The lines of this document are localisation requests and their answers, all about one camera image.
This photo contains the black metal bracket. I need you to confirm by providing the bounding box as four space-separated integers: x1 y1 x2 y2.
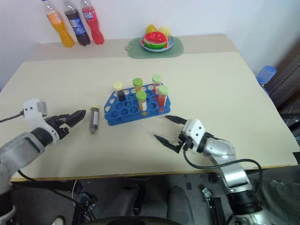
202 187 227 225

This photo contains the orange tube with green cap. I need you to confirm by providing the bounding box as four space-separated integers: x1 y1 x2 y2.
136 90 148 116
132 77 144 93

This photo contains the blue water jug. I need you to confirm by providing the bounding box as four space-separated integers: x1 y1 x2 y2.
256 65 278 95

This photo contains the grey mesh fabric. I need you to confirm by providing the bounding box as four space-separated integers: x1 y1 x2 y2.
256 177 300 225

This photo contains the dark tube with yellow cap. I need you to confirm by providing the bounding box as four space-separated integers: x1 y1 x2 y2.
112 81 127 102

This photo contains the red tube with green cap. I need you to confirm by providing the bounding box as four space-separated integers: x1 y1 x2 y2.
152 74 163 94
157 85 170 113

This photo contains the dark rounded robot leg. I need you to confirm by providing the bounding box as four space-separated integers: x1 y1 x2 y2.
165 186 195 225
99 184 145 221

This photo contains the orange soda bottle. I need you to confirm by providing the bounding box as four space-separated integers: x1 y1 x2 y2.
41 0 76 48

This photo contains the green cutting mat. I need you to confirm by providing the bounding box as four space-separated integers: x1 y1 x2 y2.
124 36 184 59

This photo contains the blue test tube rack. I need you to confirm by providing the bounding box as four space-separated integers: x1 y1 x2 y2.
104 83 172 127

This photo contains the toy watermelon slice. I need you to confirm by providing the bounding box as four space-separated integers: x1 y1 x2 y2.
143 31 169 51

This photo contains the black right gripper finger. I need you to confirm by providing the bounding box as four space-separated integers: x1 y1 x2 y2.
165 115 188 126
153 134 180 150

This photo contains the pale yellow toy pineapple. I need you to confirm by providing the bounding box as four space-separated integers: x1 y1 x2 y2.
158 26 173 38

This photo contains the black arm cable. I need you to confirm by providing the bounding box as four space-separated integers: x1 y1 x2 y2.
182 143 263 186
0 112 25 124

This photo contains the dark wooden furniture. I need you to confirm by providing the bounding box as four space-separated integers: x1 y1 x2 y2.
266 45 300 114

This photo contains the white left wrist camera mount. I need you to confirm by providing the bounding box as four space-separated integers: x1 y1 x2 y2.
22 98 59 143

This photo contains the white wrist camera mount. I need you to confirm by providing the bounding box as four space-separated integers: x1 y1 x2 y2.
22 98 59 143
181 119 207 154

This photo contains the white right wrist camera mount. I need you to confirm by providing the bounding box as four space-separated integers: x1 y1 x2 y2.
181 119 207 154

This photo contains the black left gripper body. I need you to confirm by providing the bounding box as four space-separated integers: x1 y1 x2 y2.
44 114 71 141

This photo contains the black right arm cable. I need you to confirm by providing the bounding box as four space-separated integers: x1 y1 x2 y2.
182 143 263 186

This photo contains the grey tube with pale cap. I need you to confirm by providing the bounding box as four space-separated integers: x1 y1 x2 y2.
89 106 100 135

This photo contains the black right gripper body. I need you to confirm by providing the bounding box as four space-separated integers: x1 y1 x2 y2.
174 131 193 154

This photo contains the yellow toy fruit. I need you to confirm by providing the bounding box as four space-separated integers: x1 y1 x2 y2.
146 23 159 35

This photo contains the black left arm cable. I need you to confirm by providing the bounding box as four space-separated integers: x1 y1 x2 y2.
0 112 25 124

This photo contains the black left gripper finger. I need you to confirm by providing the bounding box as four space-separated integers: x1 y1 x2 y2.
68 117 85 128
66 109 87 121

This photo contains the red soda bottle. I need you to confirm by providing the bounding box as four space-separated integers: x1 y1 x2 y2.
80 0 105 45

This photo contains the dark cola bottle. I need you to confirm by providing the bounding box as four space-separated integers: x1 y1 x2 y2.
62 0 91 46

